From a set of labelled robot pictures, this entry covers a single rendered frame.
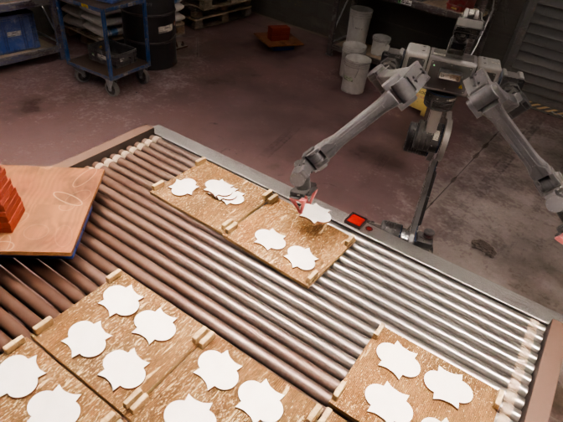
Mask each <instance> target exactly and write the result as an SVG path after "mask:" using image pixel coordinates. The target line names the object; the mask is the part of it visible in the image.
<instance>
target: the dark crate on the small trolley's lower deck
mask: <svg viewBox="0 0 563 422"><path fill-rule="evenodd" d="M109 45H110V52H111V65H112V68H114V69H119V68H121V67H124V66H126V65H129V64H132V63H135V62H137V52H136V49H137V48H134V47H132V46H129V45H126V44H123V43H120V42H117V41H115V40H112V39H109ZM86 46H88V47H87V49H88V52H89V54H88V55H89V59H92V60H94V61H96V62H99V63H102V64H105V65H107V61H106V49H105V42H104V40H101V41H99V42H95V43H93V44H88V45H86ZM101 47H102V49H98V48H101Z"/></svg>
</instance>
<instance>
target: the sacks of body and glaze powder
mask: <svg viewBox="0 0 563 422"><path fill-rule="evenodd" d="M181 1H183V0H174V5H175V8H176V11H175V23H176V34H177V35H180V34H184V22H183V21H182V20H184V19H185V16H183V15H182V14H181V13H178V11H180V10H182V9H183V8H184V5H183V4H182V3H180V2H181ZM63 2H65V1H63ZM65 3H66V4H65V5H64V6H63V7H62V8H61V10H63V11H64V12H66V13H67V14H66V15H64V17H63V20H64V25H65V33H66V35H68V36H72V35H76V34H81V42H82V43H84V44H87V45H88V44H93V43H95V42H99V41H101V40H104V36H103V29H102V23H101V13H99V12H97V11H93V10H90V9H88V8H83V7H81V6H78V5H75V4H73V3H68V2H65ZM106 26H107V32H108V38H109V39H112V40H115V41H116V40H119V39H124V38H123V36H122V34H123V27H122V19H121V9H117V10H115V11H111V12H108V13H106Z"/></svg>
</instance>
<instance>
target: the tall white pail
mask: <svg viewBox="0 0 563 422"><path fill-rule="evenodd" d="M373 11H374V10H373V9H372V8H369V7H365V6H360V5H353V6H351V7H350V14H349V26H348V32H347V37H346V41H358V42H361V43H364V44H365V42H366V38H367V34H368V30H369V24H370V19H371V18H372V16H373V15H372V14H373Z"/></svg>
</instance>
